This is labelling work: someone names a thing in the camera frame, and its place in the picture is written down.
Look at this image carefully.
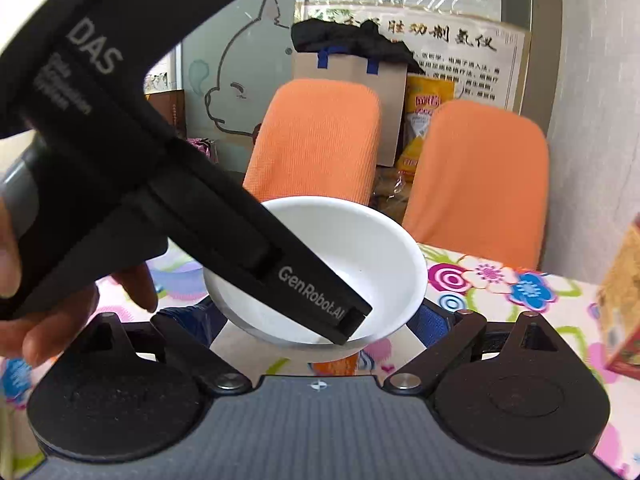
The white ceramic bowl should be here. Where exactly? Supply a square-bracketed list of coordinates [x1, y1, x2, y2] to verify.
[203, 196, 427, 363]

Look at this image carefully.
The translucent blue plastic bowl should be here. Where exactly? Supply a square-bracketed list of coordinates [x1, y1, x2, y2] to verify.
[148, 252, 207, 301]

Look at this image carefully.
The person's left hand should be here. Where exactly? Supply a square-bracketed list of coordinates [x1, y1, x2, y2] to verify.
[0, 207, 157, 367]

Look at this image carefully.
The floral tablecloth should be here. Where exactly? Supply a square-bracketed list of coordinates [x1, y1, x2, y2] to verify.
[1, 246, 639, 479]

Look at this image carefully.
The brown gift bag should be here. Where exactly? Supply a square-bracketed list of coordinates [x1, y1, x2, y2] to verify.
[145, 90, 188, 139]

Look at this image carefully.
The pink floral cloth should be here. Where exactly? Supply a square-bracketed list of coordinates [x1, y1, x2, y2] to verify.
[188, 138, 219, 165]

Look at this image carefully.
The right orange chair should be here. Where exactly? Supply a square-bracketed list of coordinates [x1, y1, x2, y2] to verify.
[402, 100, 549, 270]

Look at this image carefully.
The orange chair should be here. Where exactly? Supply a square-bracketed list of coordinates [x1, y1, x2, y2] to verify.
[243, 79, 382, 205]
[402, 100, 549, 270]

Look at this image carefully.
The brown red box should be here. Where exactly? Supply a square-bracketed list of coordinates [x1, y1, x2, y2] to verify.
[597, 216, 640, 380]

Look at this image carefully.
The left orange chair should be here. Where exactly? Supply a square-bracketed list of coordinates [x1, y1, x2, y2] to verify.
[243, 79, 382, 205]

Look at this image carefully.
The yellow snack bag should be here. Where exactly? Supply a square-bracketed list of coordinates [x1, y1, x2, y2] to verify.
[396, 74, 456, 182]

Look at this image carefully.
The cardboard box with blue tape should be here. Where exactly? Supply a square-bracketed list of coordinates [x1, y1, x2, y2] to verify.
[293, 52, 407, 167]

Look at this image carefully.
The Chinese text poster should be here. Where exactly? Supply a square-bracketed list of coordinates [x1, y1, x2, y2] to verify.
[295, 3, 529, 113]

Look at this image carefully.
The black cloth on box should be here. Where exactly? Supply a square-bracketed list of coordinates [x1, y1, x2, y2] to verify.
[291, 18, 425, 75]

